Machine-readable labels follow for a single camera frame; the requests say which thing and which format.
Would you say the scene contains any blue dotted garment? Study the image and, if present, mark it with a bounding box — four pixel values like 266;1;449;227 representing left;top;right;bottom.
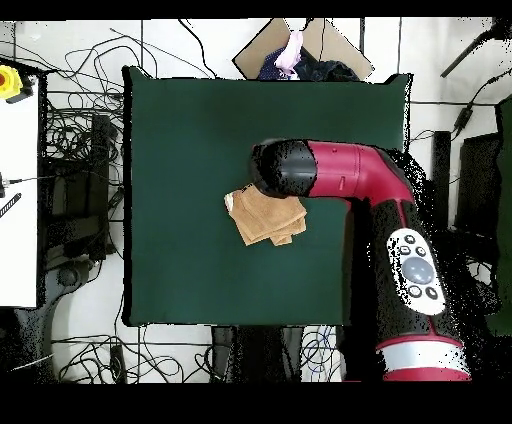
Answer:
257;47;288;81

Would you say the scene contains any white desk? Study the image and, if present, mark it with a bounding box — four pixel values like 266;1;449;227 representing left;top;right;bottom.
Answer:
0;75;40;309

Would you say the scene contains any black tripod leg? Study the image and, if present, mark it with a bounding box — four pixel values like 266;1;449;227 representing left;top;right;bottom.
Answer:
439;17;512;79

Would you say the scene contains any dark green table cloth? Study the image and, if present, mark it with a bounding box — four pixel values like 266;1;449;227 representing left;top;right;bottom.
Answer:
121;65;413;328

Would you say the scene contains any black power strip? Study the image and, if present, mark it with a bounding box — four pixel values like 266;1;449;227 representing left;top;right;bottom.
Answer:
109;343;127;383

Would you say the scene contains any tan terry towel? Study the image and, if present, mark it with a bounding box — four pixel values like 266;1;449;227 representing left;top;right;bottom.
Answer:
223;182;308;247

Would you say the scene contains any black flat panel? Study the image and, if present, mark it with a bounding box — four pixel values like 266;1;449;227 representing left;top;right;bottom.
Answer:
455;133;502;237

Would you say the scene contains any dark navy garment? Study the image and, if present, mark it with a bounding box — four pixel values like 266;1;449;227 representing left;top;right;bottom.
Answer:
293;46;361;82

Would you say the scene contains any black ribbed strap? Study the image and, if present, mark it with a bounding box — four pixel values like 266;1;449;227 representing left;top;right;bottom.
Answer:
0;192;23;219

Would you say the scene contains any black metal post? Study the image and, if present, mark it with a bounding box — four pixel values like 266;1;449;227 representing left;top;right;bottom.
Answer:
431;130;452;227

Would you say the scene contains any black power adapter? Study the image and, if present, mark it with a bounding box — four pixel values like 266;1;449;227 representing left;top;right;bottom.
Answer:
451;104;475;135

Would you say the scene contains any black equipment rack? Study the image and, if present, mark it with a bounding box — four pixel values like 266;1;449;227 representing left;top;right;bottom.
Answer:
39;113;114;261

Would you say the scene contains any yellow emergency stop button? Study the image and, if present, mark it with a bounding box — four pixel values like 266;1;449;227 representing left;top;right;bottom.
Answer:
0;64;24;101

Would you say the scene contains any pink garment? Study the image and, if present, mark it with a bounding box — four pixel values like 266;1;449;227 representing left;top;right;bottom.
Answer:
274;29;305;77

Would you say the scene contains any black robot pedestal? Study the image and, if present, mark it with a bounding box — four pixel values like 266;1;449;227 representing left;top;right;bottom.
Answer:
210;324;305;384

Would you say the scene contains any green fabric sheet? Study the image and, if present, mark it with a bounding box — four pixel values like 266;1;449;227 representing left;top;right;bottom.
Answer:
485;93;512;337

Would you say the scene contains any black cable tangle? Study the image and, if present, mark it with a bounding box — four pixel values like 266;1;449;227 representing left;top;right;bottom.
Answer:
299;324;347;381
41;27;161;169

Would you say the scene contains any brown cardboard box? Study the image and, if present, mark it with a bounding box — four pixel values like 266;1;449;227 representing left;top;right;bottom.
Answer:
232;17;375;82

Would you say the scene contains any grey wheeled stand base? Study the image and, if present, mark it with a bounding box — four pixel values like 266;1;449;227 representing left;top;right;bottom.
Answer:
15;257;95;384

